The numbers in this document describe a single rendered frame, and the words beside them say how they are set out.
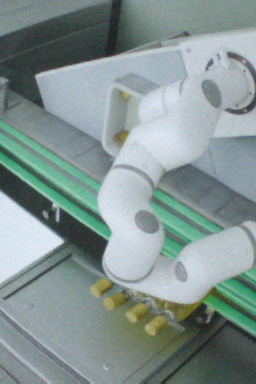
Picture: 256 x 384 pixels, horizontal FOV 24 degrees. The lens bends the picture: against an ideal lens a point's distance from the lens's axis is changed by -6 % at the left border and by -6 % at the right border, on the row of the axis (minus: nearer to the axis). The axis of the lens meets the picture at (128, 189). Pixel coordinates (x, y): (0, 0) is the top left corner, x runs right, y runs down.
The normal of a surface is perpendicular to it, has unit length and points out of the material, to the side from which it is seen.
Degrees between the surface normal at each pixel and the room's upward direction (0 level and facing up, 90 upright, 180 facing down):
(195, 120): 90
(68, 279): 90
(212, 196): 90
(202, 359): 90
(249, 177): 0
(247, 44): 5
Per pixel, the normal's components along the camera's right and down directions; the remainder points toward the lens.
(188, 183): 0.11, -0.77
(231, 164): -0.65, 0.42
